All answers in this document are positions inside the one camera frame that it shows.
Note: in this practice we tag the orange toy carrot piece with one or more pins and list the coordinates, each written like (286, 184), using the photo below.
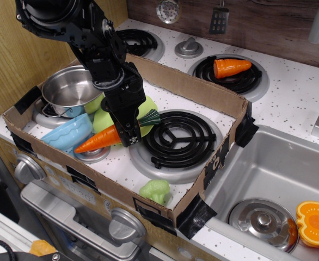
(223, 68)

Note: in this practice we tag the orange toy carrot green top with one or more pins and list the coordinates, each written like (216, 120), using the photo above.
(110, 136)

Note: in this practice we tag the silver stove knob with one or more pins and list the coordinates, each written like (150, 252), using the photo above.
(188, 49)
(93, 156)

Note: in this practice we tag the silver sink basin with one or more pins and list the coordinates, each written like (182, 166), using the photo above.
(275, 166)

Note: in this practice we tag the light green plastic plate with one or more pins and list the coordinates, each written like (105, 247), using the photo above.
(103, 120)

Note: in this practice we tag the silver back stove knob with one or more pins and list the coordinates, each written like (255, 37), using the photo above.
(188, 49)

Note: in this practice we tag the black burner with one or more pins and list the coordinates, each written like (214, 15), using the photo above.
(142, 43)
(251, 84)
(177, 149)

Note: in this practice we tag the small steel pot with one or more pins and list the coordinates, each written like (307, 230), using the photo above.
(70, 92)

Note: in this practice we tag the hanging silver strainer ladle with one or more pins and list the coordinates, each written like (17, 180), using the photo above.
(168, 11)

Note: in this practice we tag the back left black burner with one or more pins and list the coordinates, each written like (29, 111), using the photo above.
(142, 43)

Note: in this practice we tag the orange object bottom left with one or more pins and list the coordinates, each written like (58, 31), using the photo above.
(41, 248)

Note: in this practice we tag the silver left oven knob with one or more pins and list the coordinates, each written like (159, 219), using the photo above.
(28, 170)

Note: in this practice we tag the front right black burner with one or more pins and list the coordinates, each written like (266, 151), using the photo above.
(177, 149)

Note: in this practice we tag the steel pot lid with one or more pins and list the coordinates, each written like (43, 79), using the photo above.
(267, 221)

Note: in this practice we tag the cardboard fence with black tape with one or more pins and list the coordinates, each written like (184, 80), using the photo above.
(189, 213)

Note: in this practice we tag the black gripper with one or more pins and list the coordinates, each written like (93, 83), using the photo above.
(123, 102)

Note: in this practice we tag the silver oven door handle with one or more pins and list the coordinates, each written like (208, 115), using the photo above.
(82, 233)

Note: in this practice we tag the orange toy fruit half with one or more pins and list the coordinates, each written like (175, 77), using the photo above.
(307, 214)

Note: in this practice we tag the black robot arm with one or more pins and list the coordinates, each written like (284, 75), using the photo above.
(97, 46)

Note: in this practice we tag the silver middle stove knob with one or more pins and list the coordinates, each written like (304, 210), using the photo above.
(93, 156)

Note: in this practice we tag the light blue plastic bowl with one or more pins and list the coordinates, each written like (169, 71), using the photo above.
(70, 133)

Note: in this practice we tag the green toy broccoli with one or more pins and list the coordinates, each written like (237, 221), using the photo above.
(155, 190)

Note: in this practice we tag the silver oven knob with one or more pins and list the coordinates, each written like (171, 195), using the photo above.
(125, 227)
(28, 170)

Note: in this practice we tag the back right black burner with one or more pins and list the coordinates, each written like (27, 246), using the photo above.
(251, 84)

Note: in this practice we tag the silver right oven knob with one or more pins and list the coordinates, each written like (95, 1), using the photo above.
(125, 227)

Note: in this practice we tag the hanging silver spatula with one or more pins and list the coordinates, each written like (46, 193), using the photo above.
(219, 19)

